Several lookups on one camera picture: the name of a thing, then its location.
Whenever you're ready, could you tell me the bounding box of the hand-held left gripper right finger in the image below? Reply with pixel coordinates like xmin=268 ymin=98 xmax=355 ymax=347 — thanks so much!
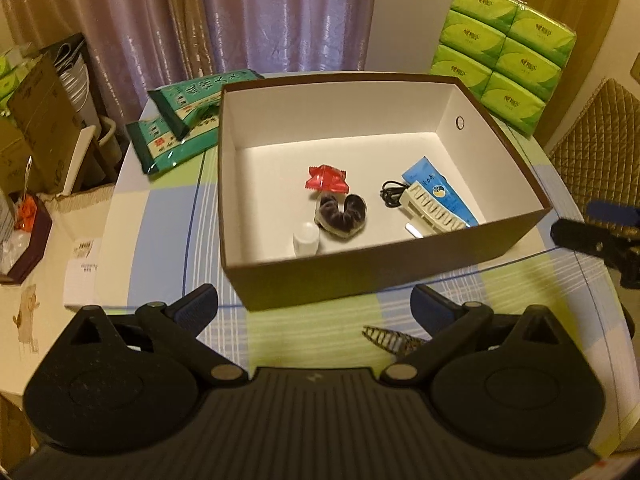
xmin=378 ymin=284 xmax=576 ymax=387

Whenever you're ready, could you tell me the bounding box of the plain brown cardboard carton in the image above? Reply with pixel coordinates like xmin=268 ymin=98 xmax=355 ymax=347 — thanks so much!
xmin=0 ymin=52 xmax=90 ymax=197

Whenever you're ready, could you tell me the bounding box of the dark brown tray box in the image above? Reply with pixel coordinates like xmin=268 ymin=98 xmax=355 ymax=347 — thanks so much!
xmin=0 ymin=192 xmax=54 ymax=287

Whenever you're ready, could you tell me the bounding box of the quilted tan chair cushion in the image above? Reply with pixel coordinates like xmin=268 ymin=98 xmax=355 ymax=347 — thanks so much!
xmin=546 ymin=77 xmax=640 ymax=222

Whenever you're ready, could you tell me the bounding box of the lilac sheer curtain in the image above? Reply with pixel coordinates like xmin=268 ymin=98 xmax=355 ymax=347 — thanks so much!
xmin=0 ymin=0 xmax=381 ymax=126

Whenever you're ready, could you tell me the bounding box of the brown cardboard box white inside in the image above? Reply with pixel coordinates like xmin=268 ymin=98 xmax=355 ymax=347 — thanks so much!
xmin=218 ymin=72 xmax=554 ymax=312

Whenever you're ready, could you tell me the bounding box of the small white bottle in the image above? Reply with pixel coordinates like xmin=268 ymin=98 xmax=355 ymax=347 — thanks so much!
xmin=292 ymin=223 xmax=320 ymax=257

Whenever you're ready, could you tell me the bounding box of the beige curtain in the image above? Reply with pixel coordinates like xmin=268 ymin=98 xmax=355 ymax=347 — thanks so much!
xmin=160 ymin=0 xmax=213 ymax=86

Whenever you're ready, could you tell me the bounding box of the striped hair clip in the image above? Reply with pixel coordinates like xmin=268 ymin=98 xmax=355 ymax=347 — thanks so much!
xmin=362 ymin=324 xmax=431 ymax=359

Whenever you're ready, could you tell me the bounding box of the orange small item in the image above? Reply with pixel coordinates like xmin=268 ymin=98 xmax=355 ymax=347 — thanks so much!
xmin=14 ymin=195 xmax=39 ymax=232

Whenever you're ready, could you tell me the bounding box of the white paper label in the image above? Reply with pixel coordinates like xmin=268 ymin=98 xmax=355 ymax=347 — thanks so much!
xmin=63 ymin=237 xmax=102 ymax=309

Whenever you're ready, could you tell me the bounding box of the stack of green tissue packs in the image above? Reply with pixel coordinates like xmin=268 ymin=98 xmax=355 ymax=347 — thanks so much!
xmin=430 ymin=0 xmax=577 ymax=137

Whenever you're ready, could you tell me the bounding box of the cream hair claw clip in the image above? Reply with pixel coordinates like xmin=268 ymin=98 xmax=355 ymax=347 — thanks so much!
xmin=401 ymin=180 xmax=469 ymax=239

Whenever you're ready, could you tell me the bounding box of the white striped bag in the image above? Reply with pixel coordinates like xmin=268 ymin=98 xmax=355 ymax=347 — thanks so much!
xmin=54 ymin=41 xmax=102 ymax=132

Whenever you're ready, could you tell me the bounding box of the black cable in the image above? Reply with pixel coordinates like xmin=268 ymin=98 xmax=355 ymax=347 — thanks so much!
xmin=380 ymin=180 xmax=409 ymax=209

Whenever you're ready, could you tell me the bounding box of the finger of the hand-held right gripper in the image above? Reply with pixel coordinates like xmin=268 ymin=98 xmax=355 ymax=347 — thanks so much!
xmin=586 ymin=200 xmax=640 ymax=227
xmin=550 ymin=217 xmax=640 ymax=290

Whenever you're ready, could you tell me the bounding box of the dark velvet scrunchie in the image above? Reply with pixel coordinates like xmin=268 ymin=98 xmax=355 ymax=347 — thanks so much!
xmin=314 ymin=193 xmax=370 ymax=239

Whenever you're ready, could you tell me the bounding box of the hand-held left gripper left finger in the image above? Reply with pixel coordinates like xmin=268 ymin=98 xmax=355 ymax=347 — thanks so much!
xmin=65 ymin=283 xmax=250 ymax=387

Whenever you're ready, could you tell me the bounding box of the red candy packet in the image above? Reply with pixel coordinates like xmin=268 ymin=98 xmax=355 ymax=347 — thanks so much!
xmin=305 ymin=163 xmax=350 ymax=195

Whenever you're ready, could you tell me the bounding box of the beige fringed cloth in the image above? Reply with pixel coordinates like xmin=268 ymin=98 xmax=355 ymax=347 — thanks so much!
xmin=0 ymin=182 xmax=117 ymax=401

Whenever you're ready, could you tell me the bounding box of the blue tube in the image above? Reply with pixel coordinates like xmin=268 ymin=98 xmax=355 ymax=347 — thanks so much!
xmin=401 ymin=156 xmax=480 ymax=228

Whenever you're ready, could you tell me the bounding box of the green printed packet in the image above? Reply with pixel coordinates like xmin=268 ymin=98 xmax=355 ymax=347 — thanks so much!
xmin=125 ymin=110 xmax=222 ymax=177
xmin=148 ymin=69 xmax=265 ymax=142

